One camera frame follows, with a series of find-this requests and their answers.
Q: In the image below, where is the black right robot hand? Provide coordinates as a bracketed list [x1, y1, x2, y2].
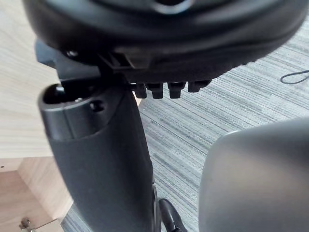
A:
[21, 0, 309, 232]

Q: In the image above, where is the metal cabinet hinge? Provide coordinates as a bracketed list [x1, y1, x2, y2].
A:
[18, 217, 37, 232]

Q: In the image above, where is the silver robot leg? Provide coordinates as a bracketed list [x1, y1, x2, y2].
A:
[197, 117, 309, 232]

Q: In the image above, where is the thick black cable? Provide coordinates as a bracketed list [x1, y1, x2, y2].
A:
[156, 198, 185, 232]

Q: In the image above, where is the thin black looped cord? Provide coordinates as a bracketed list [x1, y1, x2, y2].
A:
[280, 69, 309, 85]

